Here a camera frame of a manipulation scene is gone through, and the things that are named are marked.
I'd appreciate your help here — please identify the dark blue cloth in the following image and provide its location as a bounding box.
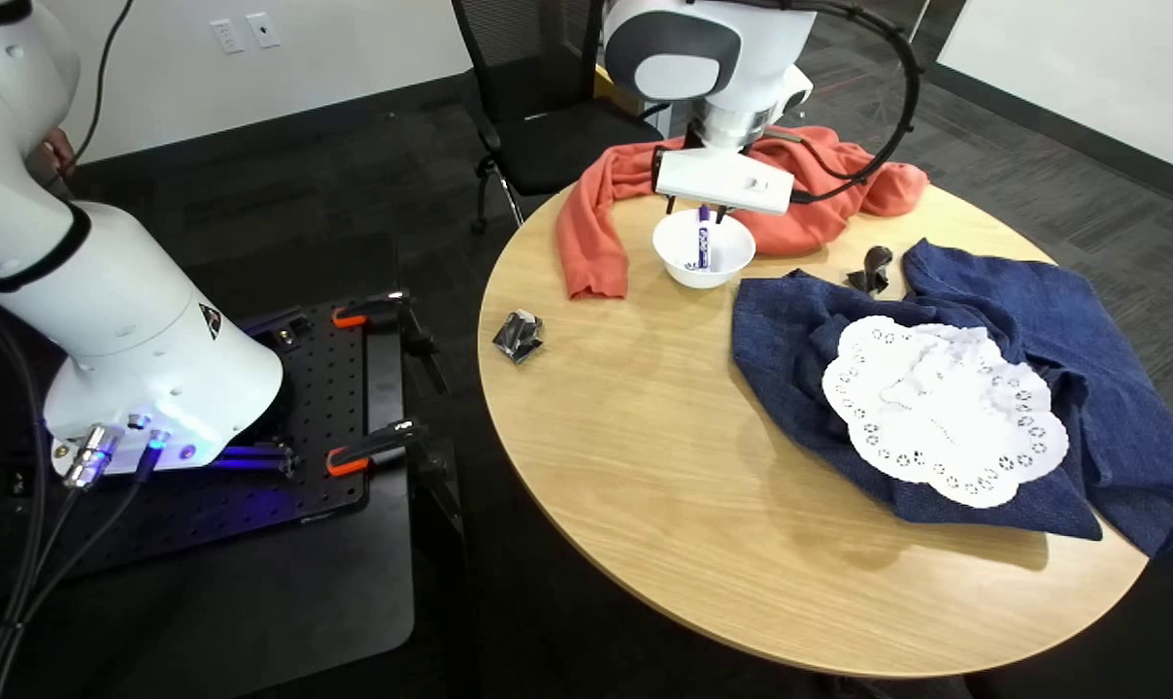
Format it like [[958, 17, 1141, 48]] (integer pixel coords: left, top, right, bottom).
[[729, 237, 1173, 565]]

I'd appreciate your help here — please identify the black robot cart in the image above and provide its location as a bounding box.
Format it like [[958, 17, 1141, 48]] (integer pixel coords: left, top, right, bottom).
[[0, 293, 422, 699]]

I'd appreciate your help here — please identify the white wrist camera block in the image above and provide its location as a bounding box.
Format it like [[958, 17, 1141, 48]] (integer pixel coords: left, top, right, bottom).
[[651, 144, 800, 219]]

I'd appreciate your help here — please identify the small black binder clip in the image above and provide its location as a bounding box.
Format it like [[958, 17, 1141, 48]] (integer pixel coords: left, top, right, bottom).
[[490, 306, 548, 364]]

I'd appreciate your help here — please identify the black office chair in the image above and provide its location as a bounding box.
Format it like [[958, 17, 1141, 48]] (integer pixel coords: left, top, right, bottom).
[[451, 0, 677, 237]]

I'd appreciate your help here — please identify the orange cloth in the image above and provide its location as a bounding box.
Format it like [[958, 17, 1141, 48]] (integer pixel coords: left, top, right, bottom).
[[556, 122, 932, 305]]

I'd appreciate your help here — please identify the black wall cable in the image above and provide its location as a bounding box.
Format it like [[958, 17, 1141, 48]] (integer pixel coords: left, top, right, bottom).
[[64, 0, 139, 172]]

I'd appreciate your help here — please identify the orange black clamp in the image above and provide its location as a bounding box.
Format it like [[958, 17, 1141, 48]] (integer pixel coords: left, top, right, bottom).
[[321, 415, 426, 482], [330, 286, 417, 336]]

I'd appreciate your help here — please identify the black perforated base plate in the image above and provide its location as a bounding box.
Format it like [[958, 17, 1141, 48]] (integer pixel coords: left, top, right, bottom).
[[210, 286, 418, 528]]

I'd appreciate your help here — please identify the orange cable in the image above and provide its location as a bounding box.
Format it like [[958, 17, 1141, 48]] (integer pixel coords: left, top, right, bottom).
[[36, 125, 82, 180]]

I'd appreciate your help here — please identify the white bowl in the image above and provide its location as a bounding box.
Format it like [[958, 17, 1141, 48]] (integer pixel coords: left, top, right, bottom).
[[649, 207, 760, 293]]

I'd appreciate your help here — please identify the small black round object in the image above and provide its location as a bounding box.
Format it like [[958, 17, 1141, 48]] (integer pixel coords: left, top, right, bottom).
[[848, 241, 897, 294]]

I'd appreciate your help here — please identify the white paper doily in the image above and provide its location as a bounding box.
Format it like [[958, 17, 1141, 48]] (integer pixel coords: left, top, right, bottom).
[[820, 310, 1073, 514]]

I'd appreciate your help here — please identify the white wall outlet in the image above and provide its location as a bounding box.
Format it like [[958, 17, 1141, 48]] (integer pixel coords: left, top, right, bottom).
[[245, 9, 284, 56], [210, 13, 247, 57]]

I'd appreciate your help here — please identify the black base cable bundle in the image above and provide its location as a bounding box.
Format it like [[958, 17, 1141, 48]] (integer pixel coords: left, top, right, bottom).
[[0, 324, 168, 699]]

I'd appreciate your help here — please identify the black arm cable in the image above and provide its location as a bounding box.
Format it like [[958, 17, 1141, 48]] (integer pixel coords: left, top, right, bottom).
[[738, 0, 928, 211]]

